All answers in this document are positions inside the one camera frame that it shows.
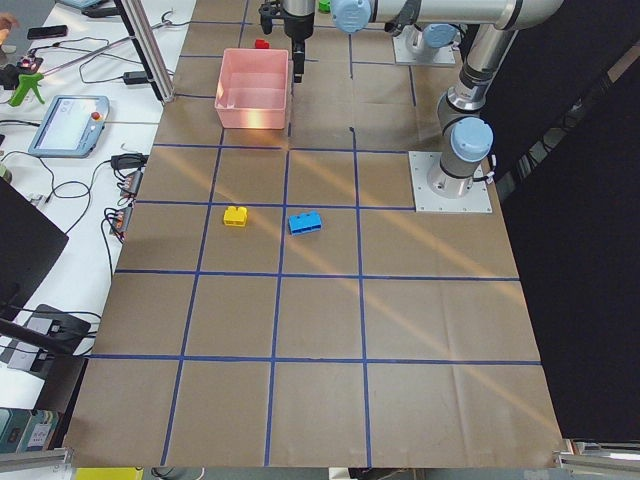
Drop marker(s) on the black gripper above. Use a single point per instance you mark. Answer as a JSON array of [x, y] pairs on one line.
[[299, 28]]

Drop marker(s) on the green toy block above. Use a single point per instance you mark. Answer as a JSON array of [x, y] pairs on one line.
[[324, 6]]

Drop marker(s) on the blue toy block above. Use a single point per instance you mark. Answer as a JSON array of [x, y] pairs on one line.
[[304, 223]]

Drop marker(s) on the yellow toy block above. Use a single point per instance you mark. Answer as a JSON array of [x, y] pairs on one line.
[[236, 216]]

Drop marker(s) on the pink plastic box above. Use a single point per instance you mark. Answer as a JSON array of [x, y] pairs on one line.
[[252, 89]]

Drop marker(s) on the black power adapter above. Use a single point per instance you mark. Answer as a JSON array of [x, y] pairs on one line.
[[134, 77]]

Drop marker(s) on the grey usb hub upper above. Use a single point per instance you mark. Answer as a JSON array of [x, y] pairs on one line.
[[129, 186]]

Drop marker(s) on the grey usb hub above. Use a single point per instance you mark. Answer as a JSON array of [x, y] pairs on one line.
[[129, 186], [120, 220]]

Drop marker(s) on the teach pendant tablet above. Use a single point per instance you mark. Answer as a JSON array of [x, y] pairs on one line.
[[71, 127]]

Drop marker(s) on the grey usb hub lower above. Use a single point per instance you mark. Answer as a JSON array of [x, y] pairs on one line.
[[120, 220]]

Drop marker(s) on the black phone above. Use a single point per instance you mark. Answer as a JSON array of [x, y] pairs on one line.
[[46, 32]]

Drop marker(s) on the green clamp tool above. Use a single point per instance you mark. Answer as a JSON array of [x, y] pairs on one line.
[[26, 83]]

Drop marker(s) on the black monitor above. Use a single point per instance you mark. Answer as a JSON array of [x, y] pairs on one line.
[[30, 246]]

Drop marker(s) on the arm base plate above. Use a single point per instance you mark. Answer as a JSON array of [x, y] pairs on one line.
[[410, 48], [435, 192]]

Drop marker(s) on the aluminium frame post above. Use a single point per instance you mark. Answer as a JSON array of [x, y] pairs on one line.
[[141, 34]]

